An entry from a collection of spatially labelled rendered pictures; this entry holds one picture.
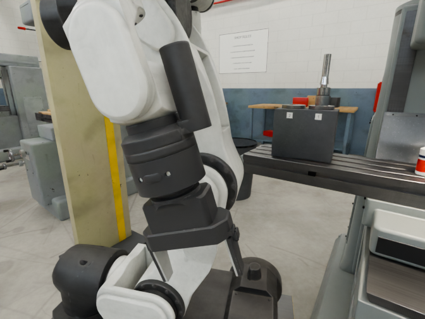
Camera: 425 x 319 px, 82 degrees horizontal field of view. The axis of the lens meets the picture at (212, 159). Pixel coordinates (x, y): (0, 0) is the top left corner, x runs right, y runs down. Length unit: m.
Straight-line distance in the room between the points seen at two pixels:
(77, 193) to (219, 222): 1.57
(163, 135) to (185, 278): 0.44
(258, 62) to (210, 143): 5.28
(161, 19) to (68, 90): 1.31
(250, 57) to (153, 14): 5.38
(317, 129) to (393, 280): 0.50
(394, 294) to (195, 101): 0.66
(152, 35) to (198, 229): 0.32
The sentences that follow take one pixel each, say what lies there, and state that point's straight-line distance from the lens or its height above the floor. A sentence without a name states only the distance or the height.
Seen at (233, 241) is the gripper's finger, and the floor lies 1.02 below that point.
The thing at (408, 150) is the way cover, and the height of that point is 0.95.
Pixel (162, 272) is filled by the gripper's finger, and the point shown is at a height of 0.95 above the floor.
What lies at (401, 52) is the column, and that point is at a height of 1.35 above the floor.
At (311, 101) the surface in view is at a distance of 4.81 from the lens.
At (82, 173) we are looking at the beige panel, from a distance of 1.80.
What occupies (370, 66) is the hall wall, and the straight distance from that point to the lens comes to 5.22.
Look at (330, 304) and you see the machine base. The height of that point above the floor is 0.20.
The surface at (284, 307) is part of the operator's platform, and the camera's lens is 1.12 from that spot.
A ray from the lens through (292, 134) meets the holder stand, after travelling 0.98.
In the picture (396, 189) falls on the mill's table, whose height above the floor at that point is 0.90.
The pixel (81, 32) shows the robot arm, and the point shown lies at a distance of 0.28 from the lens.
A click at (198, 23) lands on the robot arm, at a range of 0.76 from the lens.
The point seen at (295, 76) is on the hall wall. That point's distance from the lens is 5.42.
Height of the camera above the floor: 1.20
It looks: 16 degrees down
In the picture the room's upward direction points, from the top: straight up
